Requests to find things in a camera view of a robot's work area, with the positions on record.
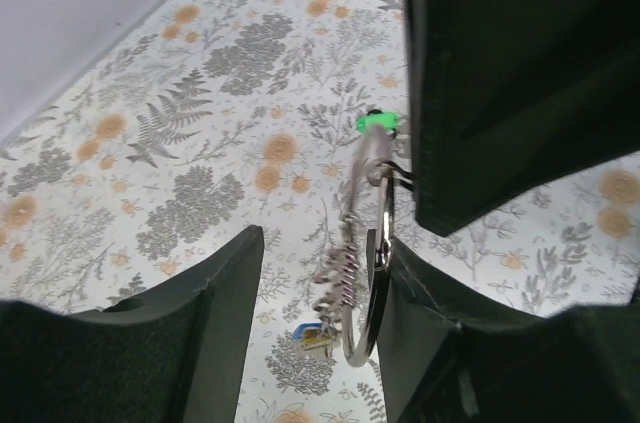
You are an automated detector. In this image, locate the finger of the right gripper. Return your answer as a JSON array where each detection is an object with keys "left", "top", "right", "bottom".
[{"left": 405, "top": 0, "right": 639, "bottom": 236}]

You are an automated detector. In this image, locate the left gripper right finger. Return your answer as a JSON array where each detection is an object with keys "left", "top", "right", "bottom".
[{"left": 377, "top": 242, "right": 639, "bottom": 422}]

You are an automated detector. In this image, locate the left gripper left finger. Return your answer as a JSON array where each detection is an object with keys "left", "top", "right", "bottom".
[{"left": 1, "top": 225, "right": 264, "bottom": 422}]

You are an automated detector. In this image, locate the key with blue tag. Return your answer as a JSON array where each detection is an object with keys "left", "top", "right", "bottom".
[{"left": 292, "top": 322, "right": 322, "bottom": 341}]

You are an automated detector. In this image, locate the large metal keyring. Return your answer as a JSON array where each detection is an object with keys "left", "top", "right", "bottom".
[{"left": 313, "top": 125, "right": 413, "bottom": 368}]

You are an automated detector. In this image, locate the key with yellow tag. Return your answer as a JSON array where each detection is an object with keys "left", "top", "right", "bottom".
[{"left": 300, "top": 332, "right": 335, "bottom": 358}]

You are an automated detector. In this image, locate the green key tag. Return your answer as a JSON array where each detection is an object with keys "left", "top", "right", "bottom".
[{"left": 356, "top": 111, "right": 400, "bottom": 134}]

